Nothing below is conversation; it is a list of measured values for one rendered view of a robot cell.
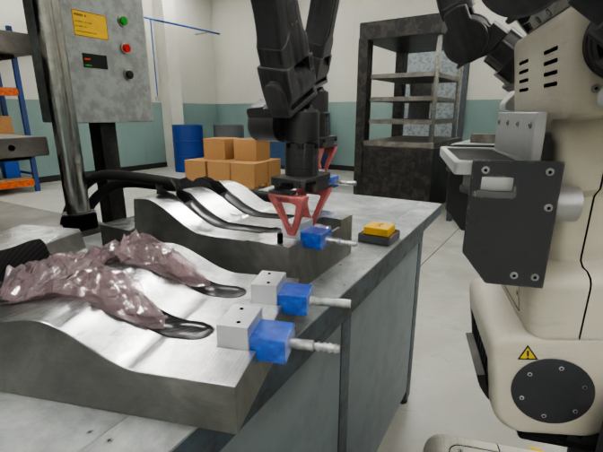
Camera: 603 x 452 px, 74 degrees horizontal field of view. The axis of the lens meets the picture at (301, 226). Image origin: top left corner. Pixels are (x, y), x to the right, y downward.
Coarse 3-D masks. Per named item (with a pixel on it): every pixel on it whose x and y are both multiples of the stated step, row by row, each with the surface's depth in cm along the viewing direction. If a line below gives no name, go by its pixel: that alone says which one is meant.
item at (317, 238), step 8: (304, 224) 70; (312, 224) 72; (304, 232) 68; (312, 232) 68; (320, 232) 68; (328, 232) 69; (304, 240) 69; (312, 240) 68; (320, 240) 67; (328, 240) 68; (336, 240) 67; (344, 240) 67; (320, 248) 68
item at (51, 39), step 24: (48, 0) 97; (48, 24) 98; (48, 48) 99; (48, 72) 100; (48, 96) 102; (72, 96) 105; (72, 120) 105; (72, 144) 106; (72, 168) 107; (72, 192) 109; (72, 216) 109; (96, 216) 113
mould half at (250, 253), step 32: (192, 192) 88; (128, 224) 89; (160, 224) 79; (192, 224) 77; (256, 224) 80; (320, 224) 78; (224, 256) 73; (256, 256) 69; (288, 256) 65; (320, 256) 76
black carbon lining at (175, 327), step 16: (32, 240) 60; (0, 256) 56; (16, 256) 59; (32, 256) 61; (48, 256) 62; (0, 272) 56; (192, 288) 56; (208, 288) 58; (224, 288) 59; (240, 288) 58; (176, 320) 49; (192, 320) 49; (176, 336) 46; (192, 336) 46
